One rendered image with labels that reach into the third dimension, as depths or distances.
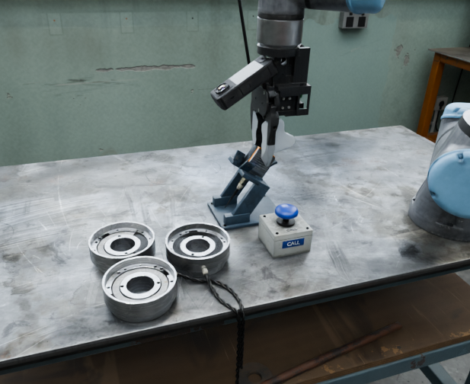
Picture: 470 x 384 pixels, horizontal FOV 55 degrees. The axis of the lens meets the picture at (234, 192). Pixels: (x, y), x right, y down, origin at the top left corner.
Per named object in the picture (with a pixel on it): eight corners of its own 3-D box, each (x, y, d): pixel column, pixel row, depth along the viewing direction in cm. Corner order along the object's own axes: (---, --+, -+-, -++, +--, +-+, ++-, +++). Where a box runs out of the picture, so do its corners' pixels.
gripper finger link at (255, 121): (282, 157, 88) (289, 113, 82) (254, 160, 86) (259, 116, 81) (276, 148, 90) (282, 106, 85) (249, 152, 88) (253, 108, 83)
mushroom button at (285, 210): (278, 240, 77) (280, 215, 74) (270, 227, 80) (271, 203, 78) (299, 236, 78) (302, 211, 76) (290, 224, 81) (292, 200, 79)
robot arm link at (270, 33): (268, 21, 69) (249, 14, 76) (266, 52, 71) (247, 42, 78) (311, 20, 71) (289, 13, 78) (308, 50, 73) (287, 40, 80)
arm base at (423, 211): (452, 196, 98) (464, 154, 93) (509, 234, 85) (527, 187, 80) (392, 206, 93) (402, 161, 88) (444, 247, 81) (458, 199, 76)
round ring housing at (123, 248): (78, 262, 74) (74, 241, 72) (126, 234, 82) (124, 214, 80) (121, 288, 69) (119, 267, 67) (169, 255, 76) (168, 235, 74)
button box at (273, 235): (273, 258, 76) (275, 235, 74) (257, 236, 82) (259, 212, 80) (316, 251, 79) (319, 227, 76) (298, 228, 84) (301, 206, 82)
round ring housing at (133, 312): (127, 338, 60) (125, 315, 58) (92, 296, 67) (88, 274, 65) (192, 303, 66) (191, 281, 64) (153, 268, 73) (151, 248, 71)
